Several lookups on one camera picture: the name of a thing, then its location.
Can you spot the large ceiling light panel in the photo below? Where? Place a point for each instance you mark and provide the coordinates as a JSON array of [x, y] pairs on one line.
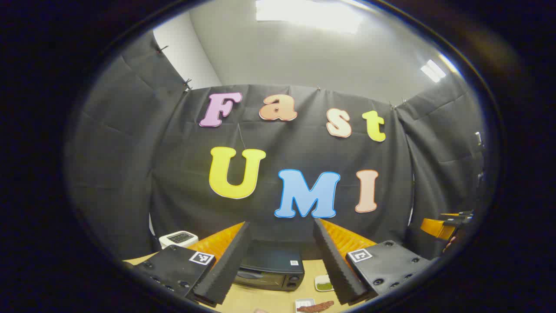
[[308, 15]]

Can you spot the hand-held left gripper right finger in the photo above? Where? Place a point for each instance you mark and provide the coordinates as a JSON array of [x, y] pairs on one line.
[[336, 269]]

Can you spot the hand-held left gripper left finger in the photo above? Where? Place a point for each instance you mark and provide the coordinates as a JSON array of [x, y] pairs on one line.
[[226, 269]]

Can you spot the brown meat piece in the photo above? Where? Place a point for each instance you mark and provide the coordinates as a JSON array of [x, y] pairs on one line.
[[317, 307]]

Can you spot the white rectangular dish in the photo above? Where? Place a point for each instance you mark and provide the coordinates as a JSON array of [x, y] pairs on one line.
[[302, 302]]

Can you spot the white divided dish with beans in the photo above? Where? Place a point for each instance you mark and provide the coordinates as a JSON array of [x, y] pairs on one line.
[[323, 284]]

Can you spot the black backdrop cloth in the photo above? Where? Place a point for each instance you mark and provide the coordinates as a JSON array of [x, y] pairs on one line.
[[304, 148]]

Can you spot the white toaster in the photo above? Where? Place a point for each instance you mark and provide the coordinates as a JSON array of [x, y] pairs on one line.
[[178, 238]]

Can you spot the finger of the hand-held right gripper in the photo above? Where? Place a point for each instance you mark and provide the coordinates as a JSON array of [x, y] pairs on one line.
[[434, 228], [456, 216]]

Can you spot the black electric oven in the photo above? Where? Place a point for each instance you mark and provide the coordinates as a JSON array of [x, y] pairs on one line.
[[271, 265]]

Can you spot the small ceiling light panel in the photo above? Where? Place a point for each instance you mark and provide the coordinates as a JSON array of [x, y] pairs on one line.
[[433, 70]]

